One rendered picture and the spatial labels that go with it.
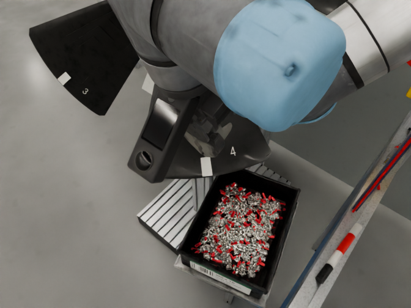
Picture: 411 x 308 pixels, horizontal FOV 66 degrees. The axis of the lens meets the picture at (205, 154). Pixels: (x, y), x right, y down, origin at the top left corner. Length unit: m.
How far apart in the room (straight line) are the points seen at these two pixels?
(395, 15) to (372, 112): 1.14
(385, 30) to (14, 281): 1.62
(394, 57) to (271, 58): 0.16
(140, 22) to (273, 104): 0.12
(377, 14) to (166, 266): 1.34
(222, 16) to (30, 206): 1.70
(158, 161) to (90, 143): 1.60
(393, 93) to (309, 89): 1.18
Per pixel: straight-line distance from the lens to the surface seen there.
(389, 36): 0.31
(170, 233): 1.47
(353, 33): 0.30
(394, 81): 1.34
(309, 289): 0.60
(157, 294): 1.47
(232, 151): 0.53
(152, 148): 0.37
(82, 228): 1.67
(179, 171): 0.53
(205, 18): 0.20
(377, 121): 1.46
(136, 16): 0.25
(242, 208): 0.65
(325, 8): 0.45
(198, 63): 0.20
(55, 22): 0.73
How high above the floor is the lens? 1.42
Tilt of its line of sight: 53 degrees down
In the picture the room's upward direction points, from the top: straight up
